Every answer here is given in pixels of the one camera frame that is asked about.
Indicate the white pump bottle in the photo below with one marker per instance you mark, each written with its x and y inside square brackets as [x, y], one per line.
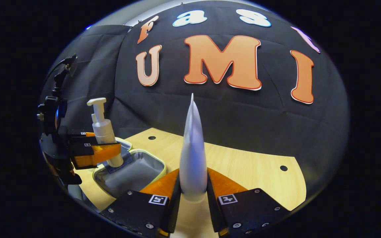
[104, 132]

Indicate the pale yellow suitcase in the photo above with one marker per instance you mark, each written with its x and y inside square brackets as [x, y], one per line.
[134, 175]

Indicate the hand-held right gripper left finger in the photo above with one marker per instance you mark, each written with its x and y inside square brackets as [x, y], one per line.
[176, 205]

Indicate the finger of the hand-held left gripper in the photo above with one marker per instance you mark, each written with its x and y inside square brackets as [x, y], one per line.
[76, 135]
[88, 155]

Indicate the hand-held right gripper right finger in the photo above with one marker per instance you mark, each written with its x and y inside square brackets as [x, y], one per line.
[212, 208]

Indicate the white squeeze tube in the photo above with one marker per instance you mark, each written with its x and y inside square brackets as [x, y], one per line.
[193, 155]

